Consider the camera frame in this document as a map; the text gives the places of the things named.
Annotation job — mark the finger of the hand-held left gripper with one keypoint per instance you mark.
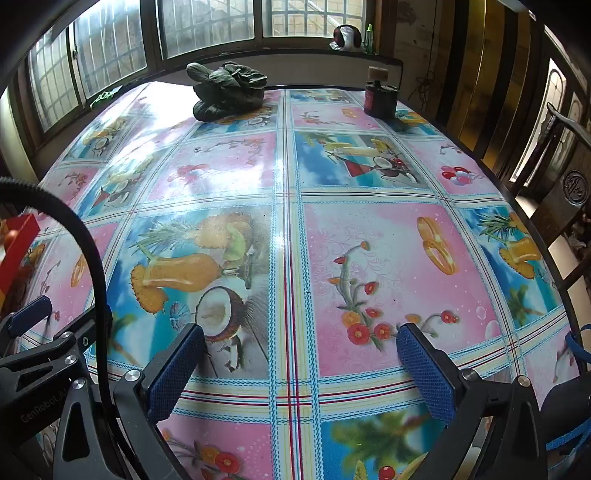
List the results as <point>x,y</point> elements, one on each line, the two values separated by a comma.
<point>46,353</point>
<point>27,316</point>

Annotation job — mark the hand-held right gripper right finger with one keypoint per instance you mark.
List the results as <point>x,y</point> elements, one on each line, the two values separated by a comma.
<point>425,374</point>

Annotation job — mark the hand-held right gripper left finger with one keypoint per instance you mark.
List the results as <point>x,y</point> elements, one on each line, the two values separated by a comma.
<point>175,374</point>

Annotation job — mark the red box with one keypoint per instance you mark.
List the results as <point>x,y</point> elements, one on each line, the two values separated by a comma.
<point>18,251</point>

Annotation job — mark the printed plastic tablecloth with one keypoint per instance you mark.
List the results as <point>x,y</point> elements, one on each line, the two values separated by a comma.
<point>295,230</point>

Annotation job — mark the green plastic item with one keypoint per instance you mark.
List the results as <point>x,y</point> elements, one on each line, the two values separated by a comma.
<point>104,97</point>

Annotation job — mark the dark wooden chair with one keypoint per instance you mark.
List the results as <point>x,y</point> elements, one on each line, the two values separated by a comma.
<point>570,189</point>

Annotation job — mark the dark jar with red label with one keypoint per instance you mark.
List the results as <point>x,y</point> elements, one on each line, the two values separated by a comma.
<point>376,99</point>

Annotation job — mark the window with metal grille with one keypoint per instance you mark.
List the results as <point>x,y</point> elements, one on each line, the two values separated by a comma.
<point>111,41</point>

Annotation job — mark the dark green leafy vegetable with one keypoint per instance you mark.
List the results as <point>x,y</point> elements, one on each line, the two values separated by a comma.
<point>228,90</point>

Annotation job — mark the wooden glass panel door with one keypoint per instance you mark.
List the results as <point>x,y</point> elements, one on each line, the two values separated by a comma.
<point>556,92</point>

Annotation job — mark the green bottle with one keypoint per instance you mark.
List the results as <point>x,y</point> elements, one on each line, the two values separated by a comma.
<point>369,37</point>

